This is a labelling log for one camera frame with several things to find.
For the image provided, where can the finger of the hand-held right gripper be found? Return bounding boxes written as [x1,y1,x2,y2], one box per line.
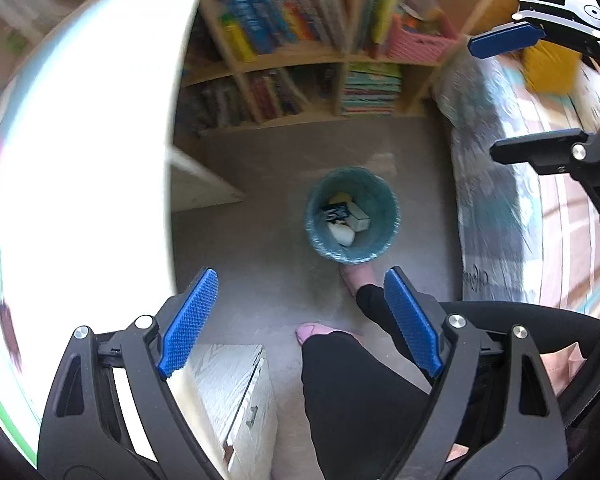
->
[468,0,600,92]
[490,105,600,231]

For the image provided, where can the row of colourful upright books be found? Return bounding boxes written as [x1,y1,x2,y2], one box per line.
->
[212,0,348,61]

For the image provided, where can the pink slipper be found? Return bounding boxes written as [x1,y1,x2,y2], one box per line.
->
[339,264,381,301]
[296,322,366,348]

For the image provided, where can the white drawer cabinet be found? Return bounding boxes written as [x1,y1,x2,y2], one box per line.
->
[175,342,279,480]

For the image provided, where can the teal trash bin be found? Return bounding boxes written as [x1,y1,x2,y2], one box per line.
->
[304,167,400,266]

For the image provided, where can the row of dark upright books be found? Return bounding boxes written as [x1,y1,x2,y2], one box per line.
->
[180,67,341,131]

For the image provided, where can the yellow plush toy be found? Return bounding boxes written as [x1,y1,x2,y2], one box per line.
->
[522,40,583,96]

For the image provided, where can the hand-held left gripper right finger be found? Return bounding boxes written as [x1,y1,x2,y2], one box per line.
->
[383,266,570,480]

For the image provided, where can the pink plastic basket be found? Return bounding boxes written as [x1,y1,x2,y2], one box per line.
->
[385,12,458,66]

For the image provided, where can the patterned bed blanket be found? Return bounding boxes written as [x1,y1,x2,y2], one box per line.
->
[432,50,600,321]

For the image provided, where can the stack of teal books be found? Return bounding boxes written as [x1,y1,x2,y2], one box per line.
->
[341,61,403,117]

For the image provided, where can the wooden bookshelf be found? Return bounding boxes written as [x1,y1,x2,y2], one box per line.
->
[172,0,511,136]

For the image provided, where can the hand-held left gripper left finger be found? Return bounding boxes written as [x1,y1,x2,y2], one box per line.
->
[37,268,231,480]

